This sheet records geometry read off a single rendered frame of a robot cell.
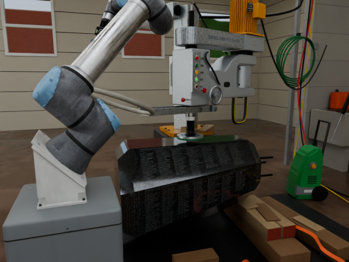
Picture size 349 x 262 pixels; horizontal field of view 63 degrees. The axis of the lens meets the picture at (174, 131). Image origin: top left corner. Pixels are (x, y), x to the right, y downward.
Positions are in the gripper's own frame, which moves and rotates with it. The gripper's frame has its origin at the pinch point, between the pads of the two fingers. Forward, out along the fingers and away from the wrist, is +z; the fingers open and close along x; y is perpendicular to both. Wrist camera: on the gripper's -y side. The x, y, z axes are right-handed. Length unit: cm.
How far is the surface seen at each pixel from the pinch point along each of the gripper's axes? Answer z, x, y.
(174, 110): 20, 50, -35
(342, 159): -13, 227, -299
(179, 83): -2, 45, -43
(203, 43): -34, 56, -36
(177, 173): 63, 64, -41
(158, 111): 26, 43, -23
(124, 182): 79, 33, -26
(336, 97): -105, 202, -312
